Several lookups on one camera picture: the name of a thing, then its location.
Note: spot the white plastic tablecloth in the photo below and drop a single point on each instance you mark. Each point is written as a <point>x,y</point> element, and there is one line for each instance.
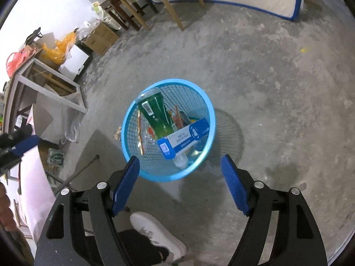
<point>32,192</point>

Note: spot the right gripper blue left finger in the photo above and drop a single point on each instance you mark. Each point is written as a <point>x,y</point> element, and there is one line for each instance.
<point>122,184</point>

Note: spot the blue trash basket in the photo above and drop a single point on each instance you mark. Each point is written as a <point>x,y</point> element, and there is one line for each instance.
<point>193,104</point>

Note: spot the cardboard box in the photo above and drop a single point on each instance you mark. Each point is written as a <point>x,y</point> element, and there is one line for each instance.
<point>101,39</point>

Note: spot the green plastic bottle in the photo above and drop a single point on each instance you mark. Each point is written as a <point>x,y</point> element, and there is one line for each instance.
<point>154,120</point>

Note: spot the orange gloved hand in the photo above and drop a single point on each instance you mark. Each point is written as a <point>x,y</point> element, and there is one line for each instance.
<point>6,214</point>

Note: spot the wooden side table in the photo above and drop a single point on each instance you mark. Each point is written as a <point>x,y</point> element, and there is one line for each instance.
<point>33,74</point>

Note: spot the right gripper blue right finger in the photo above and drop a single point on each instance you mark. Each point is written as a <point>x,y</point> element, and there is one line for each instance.
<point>238,182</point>

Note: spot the yellow plastic bag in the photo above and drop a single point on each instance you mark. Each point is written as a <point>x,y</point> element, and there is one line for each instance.
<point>60,53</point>

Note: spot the blue tissue box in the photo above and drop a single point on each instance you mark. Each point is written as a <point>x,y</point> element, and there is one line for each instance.
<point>193,135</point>

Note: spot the dark wooden stool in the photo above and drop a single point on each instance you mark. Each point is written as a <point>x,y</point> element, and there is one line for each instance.
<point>115,10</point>

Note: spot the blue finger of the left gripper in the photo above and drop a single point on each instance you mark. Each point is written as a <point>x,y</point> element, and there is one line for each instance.
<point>25,145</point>

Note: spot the white foam box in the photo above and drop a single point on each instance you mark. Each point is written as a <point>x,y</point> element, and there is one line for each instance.
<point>74,63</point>

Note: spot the red plastic bag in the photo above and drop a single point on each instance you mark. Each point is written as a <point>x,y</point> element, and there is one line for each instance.
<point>16,59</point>

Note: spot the white shoe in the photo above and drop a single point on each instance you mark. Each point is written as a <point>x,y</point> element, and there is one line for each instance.
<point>169,248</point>

